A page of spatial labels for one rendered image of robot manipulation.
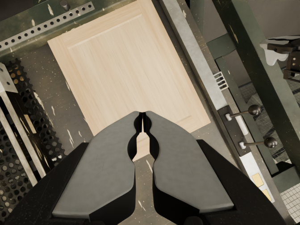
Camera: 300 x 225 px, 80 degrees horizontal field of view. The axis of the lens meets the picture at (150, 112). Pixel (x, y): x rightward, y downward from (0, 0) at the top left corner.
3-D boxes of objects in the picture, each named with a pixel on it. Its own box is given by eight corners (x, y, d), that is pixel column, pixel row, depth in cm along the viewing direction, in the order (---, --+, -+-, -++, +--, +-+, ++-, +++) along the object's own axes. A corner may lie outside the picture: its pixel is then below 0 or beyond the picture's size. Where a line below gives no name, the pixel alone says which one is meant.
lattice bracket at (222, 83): (218, 72, 74) (221, 71, 71) (225, 88, 74) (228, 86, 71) (209, 77, 74) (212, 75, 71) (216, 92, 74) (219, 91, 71)
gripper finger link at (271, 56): (251, 64, 50) (282, 70, 42) (251, 42, 47) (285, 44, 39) (260, 60, 51) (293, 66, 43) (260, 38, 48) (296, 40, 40)
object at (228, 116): (226, 111, 71) (260, 101, 60) (230, 119, 71) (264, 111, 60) (220, 114, 69) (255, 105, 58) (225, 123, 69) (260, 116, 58)
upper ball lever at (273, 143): (239, 138, 71) (276, 134, 60) (243, 147, 71) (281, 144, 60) (234, 143, 69) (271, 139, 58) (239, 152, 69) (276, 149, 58)
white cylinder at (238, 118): (245, 132, 74) (237, 114, 74) (249, 132, 71) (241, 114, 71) (239, 135, 74) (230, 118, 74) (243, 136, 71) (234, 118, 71)
